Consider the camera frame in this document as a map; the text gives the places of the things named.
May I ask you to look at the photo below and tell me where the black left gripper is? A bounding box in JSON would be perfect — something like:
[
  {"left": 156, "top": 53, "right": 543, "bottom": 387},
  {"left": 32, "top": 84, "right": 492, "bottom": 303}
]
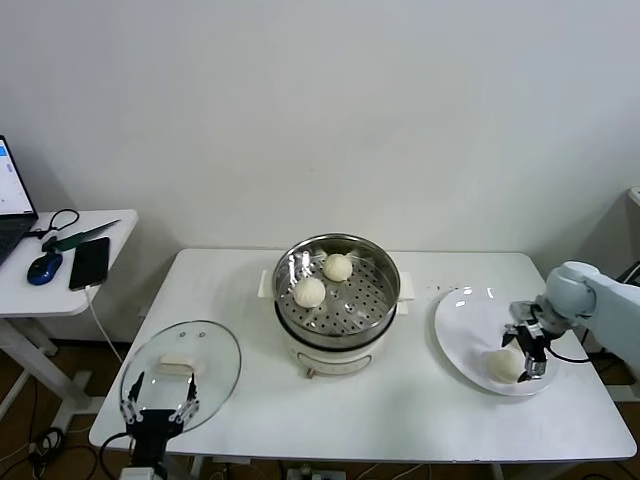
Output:
[{"left": 121, "top": 371, "right": 200, "bottom": 469}]

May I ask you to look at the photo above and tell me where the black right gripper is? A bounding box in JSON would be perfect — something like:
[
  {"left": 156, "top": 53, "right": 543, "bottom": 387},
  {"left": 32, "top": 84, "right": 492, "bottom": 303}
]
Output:
[{"left": 502, "top": 319, "right": 550, "bottom": 384}]

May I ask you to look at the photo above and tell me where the white steamed baozi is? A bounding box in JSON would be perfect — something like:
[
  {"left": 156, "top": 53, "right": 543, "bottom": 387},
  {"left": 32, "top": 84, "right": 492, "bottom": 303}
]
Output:
[
  {"left": 292, "top": 277, "right": 327, "bottom": 309},
  {"left": 487, "top": 348, "right": 524, "bottom": 385},
  {"left": 322, "top": 252, "right": 355, "bottom": 283}
]

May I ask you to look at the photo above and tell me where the round glass pot lid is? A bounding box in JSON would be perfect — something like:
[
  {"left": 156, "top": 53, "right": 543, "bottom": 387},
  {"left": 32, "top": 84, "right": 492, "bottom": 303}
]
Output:
[{"left": 119, "top": 319, "right": 243, "bottom": 434}]

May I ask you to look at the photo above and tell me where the stainless steel steamer basket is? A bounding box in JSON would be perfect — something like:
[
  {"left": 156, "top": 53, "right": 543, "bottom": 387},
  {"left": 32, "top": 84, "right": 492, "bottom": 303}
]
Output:
[{"left": 257, "top": 232, "right": 416, "bottom": 351}]

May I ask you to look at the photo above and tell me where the white round plate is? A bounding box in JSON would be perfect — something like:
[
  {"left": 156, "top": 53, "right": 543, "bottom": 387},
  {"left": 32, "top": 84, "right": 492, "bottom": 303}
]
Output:
[{"left": 432, "top": 285, "right": 560, "bottom": 397}]

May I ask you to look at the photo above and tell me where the white side table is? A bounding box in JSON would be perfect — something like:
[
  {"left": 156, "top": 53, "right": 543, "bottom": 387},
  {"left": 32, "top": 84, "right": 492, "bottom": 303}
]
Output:
[{"left": 0, "top": 208, "right": 139, "bottom": 431}]

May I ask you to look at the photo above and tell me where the black smartphone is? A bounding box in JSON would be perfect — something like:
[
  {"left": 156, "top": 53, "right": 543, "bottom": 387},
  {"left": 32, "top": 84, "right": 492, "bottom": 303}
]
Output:
[{"left": 68, "top": 236, "right": 111, "bottom": 292}]

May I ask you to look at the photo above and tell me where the white floor power strip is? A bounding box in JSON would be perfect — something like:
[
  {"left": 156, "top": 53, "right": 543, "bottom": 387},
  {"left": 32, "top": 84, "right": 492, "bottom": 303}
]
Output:
[{"left": 285, "top": 464, "right": 347, "bottom": 480}]

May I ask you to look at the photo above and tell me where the blue computer mouse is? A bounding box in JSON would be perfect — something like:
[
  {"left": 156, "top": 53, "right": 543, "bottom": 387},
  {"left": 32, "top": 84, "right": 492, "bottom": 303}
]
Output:
[{"left": 26, "top": 252, "right": 64, "bottom": 287}]

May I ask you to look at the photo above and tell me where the white electric cooker base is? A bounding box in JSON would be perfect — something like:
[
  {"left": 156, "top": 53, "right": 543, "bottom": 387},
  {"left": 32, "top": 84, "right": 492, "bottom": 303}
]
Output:
[{"left": 273, "top": 294, "right": 412, "bottom": 380}]

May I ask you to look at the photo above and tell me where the black laptop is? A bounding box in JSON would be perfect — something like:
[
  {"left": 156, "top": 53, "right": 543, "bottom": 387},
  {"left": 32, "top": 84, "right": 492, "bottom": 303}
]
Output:
[{"left": 0, "top": 133, "right": 40, "bottom": 266}]

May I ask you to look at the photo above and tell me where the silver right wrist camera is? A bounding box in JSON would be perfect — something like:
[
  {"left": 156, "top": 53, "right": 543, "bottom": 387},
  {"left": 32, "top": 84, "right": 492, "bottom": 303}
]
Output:
[{"left": 508, "top": 299, "right": 541, "bottom": 324}]

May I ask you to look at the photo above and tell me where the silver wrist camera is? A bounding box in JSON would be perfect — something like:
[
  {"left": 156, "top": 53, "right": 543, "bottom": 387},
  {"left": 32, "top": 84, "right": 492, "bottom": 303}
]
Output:
[
  {"left": 508, "top": 299, "right": 541, "bottom": 324},
  {"left": 119, "top": 465, "right": 169, "bottom": 480}
]

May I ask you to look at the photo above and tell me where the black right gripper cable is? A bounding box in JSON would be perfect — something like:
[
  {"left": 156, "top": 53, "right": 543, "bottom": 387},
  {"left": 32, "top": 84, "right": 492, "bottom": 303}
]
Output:
[{"left": 544, "top": 344, "right": 594, "bottom": 364}]

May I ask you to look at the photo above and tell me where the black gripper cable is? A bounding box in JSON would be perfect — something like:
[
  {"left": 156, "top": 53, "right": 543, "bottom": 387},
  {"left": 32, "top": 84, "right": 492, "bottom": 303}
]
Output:
[
  {"left": 544, "top": 344, "right": 594, "bottom": 364},
  {"left": 98, "top": 432, "right": 136, "bottom": 480}
]

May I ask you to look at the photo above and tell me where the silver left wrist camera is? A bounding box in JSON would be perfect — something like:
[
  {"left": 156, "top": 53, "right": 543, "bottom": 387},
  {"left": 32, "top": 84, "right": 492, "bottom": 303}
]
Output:
[{"left": 119, "top": 465, "right": 169, "bottom": 480}]

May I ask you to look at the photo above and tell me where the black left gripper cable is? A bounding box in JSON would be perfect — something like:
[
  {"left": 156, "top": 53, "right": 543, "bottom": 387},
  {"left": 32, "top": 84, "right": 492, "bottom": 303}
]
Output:
[{"left": 98, "top": 432, "right": 136, "bottom": 480}]

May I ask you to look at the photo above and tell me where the white charging cable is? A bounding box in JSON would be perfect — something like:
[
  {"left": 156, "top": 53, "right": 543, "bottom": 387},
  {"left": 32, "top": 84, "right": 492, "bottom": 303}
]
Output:
[{"left": 84, "top": 284, "right": 124, "bottom": 364}]

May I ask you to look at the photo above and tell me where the black floor cable bundle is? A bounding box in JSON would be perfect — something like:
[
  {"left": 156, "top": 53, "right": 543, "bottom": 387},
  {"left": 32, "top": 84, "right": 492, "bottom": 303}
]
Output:
[{"left": 27, "top": 424, "right": 101, "bottom": 480}]

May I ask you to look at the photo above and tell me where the green handled knife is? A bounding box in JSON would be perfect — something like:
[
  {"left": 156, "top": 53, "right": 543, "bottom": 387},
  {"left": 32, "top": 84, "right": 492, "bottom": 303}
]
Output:
[{"left": 42, "top": 218, "right": 123, "bottom": 253}]

